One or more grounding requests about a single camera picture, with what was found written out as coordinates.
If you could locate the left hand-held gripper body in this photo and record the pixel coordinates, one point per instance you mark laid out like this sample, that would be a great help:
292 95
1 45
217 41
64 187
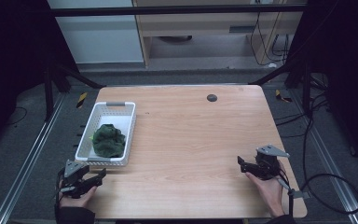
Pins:
73 174

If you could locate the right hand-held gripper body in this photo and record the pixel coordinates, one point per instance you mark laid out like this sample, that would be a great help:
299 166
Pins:
268 163

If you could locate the person's left hand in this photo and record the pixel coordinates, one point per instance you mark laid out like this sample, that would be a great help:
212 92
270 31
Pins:
79 200

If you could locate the person's right hand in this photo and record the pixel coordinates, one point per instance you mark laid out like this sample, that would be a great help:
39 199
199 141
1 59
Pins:
268 193

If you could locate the dark green cloth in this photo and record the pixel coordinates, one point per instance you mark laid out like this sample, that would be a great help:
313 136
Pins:
108 141

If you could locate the small yellow-green item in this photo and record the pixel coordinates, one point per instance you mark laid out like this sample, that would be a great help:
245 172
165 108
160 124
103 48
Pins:
90 137

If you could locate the white plastic basket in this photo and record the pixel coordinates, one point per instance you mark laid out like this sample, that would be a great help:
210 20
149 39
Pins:
127 124

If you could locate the yellow black floor tape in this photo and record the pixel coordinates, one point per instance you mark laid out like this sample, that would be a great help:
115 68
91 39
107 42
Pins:
281 96
81 100

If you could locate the grey round desk grommet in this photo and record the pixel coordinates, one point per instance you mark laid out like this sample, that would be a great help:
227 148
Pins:
212 98

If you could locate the black metal stand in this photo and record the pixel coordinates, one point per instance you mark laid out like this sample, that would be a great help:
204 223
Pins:
306 90
48 93

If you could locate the black curtain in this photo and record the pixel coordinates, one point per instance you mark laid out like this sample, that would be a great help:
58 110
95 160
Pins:
348 77
12 62

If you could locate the white cabinet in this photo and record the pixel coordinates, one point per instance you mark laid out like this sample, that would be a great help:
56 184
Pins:
99 37

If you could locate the light wooden desk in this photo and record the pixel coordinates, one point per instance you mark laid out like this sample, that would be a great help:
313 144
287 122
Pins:
199 23

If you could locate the aluminium floor rail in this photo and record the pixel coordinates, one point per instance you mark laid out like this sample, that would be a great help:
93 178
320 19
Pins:
326 155
28 158

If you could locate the black horizontal frame bar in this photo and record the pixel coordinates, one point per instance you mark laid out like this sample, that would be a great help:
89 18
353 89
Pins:
167 10

